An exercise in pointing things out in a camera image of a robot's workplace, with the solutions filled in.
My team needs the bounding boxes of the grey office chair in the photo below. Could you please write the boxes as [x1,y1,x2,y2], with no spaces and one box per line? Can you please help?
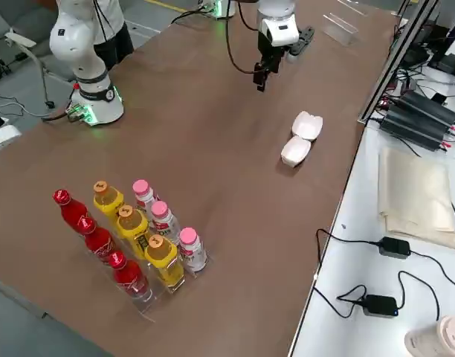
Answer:
[0,0,59,110]

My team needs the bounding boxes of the black power adapter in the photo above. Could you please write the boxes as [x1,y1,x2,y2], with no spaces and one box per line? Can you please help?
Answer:
[378,236,412,260]
[361,294,399,319]

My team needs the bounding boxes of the clear acrylic bottle shelf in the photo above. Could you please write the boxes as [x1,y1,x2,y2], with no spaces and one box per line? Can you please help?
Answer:
[77,193,217,324]

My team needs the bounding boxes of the black adapter cable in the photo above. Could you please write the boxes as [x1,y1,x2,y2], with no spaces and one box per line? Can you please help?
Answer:
[336,270,442,321]
[314,228,455,295]

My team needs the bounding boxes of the red cola bottle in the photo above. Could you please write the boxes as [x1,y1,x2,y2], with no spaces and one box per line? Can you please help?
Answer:
[107,251,153,301]
[52,188,91,239]
[77,216,117,265]

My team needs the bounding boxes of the tangled black desk cables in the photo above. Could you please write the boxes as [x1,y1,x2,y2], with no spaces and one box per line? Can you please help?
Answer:
[375,55,455,112]

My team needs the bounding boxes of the black wrist attachment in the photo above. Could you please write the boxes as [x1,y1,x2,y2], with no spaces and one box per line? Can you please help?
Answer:
[286,25,317,62]

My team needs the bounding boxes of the beige folded cloth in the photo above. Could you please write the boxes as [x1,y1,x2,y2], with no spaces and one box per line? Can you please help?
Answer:
[377,146,455,251]

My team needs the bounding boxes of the yellow drink bottle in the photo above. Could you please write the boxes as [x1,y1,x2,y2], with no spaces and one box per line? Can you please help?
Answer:
[92,180,126,220]
[143,234,187,289]
[115,204,151,261]

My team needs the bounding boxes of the white side bench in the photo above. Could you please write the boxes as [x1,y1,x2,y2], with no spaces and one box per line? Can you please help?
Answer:
[290,36,455,357]

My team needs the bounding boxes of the aluminium frame post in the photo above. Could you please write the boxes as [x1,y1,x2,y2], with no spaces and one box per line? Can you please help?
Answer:
[356,0,441,126]

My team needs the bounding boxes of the beige lidded paper cup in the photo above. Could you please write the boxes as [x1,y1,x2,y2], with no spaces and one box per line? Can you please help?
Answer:
[404,315,455,357]

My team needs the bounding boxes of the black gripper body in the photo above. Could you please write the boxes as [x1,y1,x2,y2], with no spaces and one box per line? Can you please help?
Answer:
[256,31,288,74]

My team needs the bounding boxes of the person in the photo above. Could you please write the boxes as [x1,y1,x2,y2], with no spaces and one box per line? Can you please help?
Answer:
[91,0,135,71]

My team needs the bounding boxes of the white bottle pink cap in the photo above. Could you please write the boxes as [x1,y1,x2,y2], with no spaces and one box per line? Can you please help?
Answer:
[149,200,182,239]
[178,227,209,273]
[132,179,161,215]

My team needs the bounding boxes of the clear plastic stepped holder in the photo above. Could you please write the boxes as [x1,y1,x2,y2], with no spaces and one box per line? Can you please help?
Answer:
[322,13,359,47]

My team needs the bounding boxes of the black power supply unit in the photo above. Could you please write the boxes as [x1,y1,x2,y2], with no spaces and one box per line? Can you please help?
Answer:
[398,91,455,128]
[378,109,452,152]

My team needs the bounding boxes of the black monitor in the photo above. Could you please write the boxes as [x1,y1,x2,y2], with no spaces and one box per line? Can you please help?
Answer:
[426,24,455,79]

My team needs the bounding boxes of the black base cables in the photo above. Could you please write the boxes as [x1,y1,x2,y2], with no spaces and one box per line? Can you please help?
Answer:
[40,106,78,123]

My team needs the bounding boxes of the white control box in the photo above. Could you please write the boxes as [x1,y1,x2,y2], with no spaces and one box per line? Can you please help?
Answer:
[0,125,21,156]

